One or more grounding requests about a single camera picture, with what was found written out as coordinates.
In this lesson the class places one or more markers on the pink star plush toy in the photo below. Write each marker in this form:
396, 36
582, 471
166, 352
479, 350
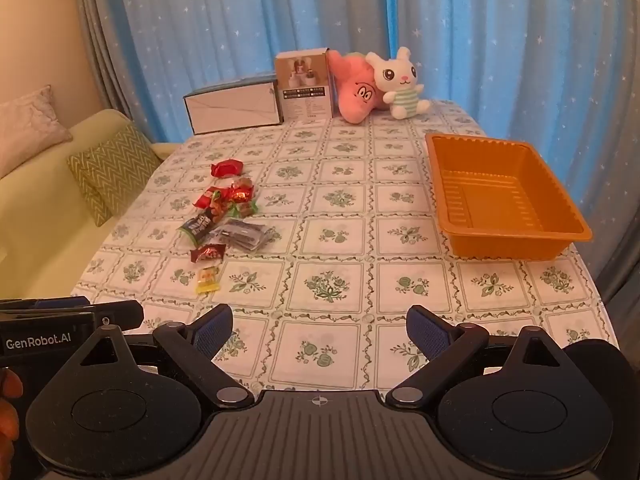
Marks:
357, 94

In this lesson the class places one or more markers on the clear black seaweed packet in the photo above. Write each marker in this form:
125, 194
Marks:
242, 234

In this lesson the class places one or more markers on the green zigzag cushion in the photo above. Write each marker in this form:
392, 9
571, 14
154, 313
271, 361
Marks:
112, 174

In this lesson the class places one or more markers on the blue star curtain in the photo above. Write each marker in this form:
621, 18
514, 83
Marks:
560, 74

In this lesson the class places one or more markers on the small red foil candy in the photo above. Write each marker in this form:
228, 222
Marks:
208, 252

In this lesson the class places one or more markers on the tall printed product box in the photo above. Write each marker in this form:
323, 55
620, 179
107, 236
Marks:
304, 84

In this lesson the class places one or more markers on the orange plastic tray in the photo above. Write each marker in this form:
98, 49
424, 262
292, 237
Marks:
498, 199

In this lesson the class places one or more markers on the long white cardboard box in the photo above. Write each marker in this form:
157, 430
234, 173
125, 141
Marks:
234, 105

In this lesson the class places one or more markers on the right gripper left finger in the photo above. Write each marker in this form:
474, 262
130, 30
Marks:
188, 352

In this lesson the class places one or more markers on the white bunny plush toy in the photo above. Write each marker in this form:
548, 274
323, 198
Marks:
397, 79

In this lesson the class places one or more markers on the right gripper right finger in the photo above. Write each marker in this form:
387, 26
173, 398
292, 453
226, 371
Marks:
449, 351

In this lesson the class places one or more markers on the red snack pack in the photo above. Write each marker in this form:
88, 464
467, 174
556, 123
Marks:
227, 168

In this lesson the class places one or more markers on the green-end brown candy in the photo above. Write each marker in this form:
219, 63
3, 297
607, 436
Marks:
245, 209

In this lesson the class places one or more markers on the yellow candy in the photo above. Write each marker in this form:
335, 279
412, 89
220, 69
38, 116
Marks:
208, 280

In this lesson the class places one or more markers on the dark green snack bar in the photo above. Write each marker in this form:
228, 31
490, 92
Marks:
197, 228

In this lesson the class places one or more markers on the person's left hand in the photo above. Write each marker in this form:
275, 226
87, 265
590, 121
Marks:
11, 389

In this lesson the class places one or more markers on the red snack packet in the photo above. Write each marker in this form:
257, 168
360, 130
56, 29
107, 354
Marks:
210, 196

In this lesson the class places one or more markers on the pale pink cushion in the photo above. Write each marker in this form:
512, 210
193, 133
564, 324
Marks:
29, 126

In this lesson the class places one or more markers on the green floral tablecloth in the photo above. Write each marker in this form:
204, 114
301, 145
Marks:
354, 244

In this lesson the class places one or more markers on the red caramel candy wrapper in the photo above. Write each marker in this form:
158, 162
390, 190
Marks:
241, 190

